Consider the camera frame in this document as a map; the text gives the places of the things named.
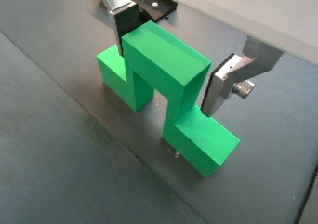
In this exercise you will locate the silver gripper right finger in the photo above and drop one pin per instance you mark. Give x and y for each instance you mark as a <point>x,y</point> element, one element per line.
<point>230,78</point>

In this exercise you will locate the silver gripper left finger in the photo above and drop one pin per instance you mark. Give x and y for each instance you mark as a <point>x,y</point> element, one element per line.
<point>124,12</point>

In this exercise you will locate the green stepped block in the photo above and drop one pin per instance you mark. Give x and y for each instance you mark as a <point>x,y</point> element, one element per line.
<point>156,63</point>

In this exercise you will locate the black angle bracket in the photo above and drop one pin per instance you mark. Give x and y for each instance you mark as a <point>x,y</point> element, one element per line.
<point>155,9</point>

